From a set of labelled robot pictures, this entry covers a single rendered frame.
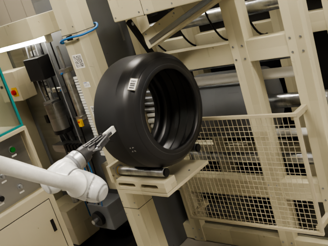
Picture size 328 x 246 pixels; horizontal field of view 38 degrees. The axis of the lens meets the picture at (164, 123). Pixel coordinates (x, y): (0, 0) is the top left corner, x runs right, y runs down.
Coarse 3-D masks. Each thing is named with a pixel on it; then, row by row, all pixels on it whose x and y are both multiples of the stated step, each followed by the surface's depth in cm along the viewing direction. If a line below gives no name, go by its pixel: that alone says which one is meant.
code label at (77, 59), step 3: (78, 54) 247; (72, 57) 251; (75, 57) 249; (78, 57) 248; (81, 57) 246; (75, 60) 250; (78, 60) 249; (81, 60) 247; (75, 63) 251; (78, 63) 250; (81, 63) 248; (78, 66) 251; (81, 66) 249; (84, 66) 248
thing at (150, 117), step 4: (148, 92) 284; (148, 96) 286; (148, 100) 286; (152, 100) 298; (144, 104) 291; (148, 104) 289; (152, 104) 287; (144, 108) 292; (148, 108) 289; (152, 108) 287; (148, 112) 294; (152, 112) 291; (148, 116) 293; (152, 116) 291; (148, 120) 293; (152, 120) 291; (148, 124) 295; (152, 124) 295; (152, 128) 297
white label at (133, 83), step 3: (132, 78) 217; (129, 81) 217; (132, 81) 216; (135, 81) 216; (129, 84) 216; (132, 84) 216; (135, 84) 215; (129, 87) 215; (132, 87) 215; (135, 87) 214
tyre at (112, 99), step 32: (128, 64) 225; (160, 64) 227; (96, 96) 228; (128, 96) 215; (160, 96) 267; (192, 96) 248; (96, 128) 230; (128, 128) 216; (160, 128) 266; (192, 128) 247; (128, 160) 232; (160, 160) 228
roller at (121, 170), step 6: (120, 168) 253; (126, 168) 249; (132, 168) 247; (138, 168) 244; (144, 168) 241; (150, 168) 238; (156, 168) 236; (162, 168) 233; (126, 174) 251; (132, 174) 247; (138, 174) 244; (144, 174) 241; (150, 174) 238; (156, 174) 235; (162, 174) 232; (168, 174) 234
